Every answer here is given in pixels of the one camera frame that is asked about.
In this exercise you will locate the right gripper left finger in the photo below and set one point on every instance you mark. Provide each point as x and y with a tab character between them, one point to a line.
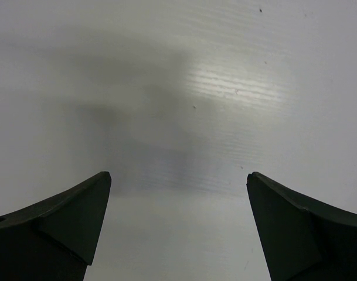
56	238

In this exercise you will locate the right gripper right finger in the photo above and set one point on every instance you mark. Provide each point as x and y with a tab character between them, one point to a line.
302	238

